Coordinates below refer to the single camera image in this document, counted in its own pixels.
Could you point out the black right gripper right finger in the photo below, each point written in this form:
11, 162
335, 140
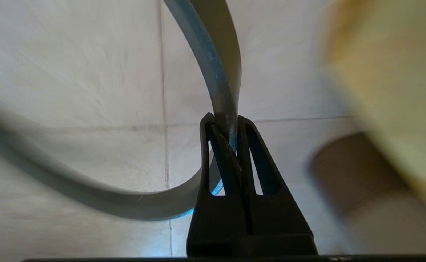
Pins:
274, 218

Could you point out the yellow fabric bag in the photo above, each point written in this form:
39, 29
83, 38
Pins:
398, 91

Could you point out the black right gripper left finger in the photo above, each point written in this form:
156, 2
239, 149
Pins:
216, 222

